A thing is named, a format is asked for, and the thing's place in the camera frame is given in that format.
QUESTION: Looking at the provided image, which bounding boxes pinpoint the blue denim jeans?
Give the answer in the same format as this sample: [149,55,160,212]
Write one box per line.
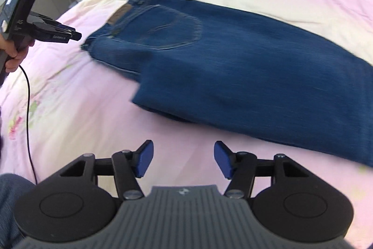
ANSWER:
[82,0,372,165]

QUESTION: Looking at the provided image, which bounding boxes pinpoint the person's left hand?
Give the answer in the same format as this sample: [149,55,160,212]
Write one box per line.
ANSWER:
[1,35,35,73]

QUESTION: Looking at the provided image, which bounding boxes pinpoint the pink bed sheet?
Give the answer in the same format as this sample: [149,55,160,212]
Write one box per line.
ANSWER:
[1,0,372,248]

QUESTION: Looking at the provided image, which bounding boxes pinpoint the black cable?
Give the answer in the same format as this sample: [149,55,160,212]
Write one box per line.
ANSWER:
[18,64,39,185]

